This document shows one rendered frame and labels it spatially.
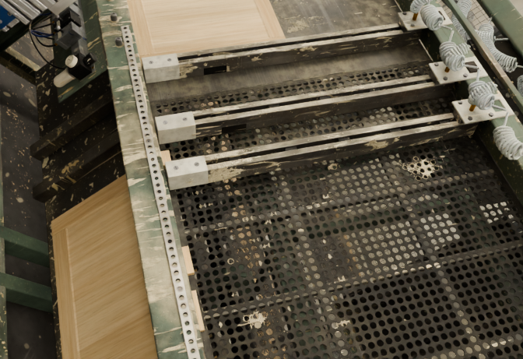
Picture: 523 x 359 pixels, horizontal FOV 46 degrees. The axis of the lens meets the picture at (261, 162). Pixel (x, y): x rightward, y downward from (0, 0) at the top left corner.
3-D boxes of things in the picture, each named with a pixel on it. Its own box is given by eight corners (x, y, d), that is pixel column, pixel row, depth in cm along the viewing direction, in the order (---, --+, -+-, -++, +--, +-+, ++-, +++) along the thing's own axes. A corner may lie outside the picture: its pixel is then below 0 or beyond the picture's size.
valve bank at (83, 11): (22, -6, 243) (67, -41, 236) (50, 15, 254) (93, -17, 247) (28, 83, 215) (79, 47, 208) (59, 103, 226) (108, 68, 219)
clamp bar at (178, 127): (155, 126, 209) (149, 75, 190) (465, 76, 234) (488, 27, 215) (159, 149, 203) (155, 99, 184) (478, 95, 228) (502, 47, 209)
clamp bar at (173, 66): (142, 68, 226) (135, 16, 207) (433, 27, 251) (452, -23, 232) (146, 87, 220) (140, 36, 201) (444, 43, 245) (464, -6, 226)
